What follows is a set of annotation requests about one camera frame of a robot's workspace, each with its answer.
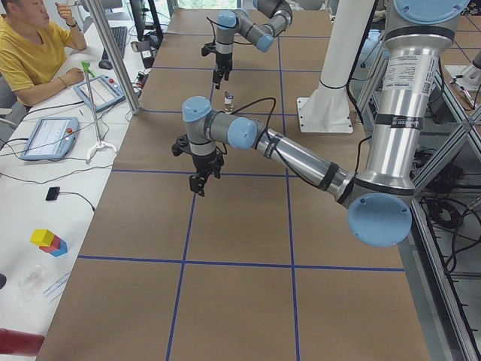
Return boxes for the near teach pendant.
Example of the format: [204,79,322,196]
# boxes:
[20,117,79,161]

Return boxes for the far teach pendant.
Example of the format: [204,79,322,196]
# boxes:
[74,75,126,113]

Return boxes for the person in yellow shirt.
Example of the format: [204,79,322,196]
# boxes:
[1,1,87,107]

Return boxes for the small black box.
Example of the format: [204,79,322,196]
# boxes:
[45,187,60,202]

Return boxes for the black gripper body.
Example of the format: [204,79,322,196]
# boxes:
[192,150,224,174]
[216,53,232,71]

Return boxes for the teach pendant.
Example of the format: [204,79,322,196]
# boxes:
[74,75,126,113]
[20,117,79,161]

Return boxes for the stacked coloured blocks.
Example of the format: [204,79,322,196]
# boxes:
[30,229,68,257]

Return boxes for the white stand with green clip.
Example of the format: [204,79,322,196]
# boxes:
[81,61,117,164]

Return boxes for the black keyboard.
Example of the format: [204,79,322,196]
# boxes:
[110,26,129,58]

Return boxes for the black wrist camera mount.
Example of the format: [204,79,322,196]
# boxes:
[171,135,192,156]
[201,41,216,56]

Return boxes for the clear plastic bag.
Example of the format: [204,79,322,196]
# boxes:
[18,264,52,300]

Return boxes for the aluminium profile post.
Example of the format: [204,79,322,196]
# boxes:
[85,0,140,115]

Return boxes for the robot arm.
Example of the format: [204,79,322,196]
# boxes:
[201,1,293,89]
[171,1,470,247]

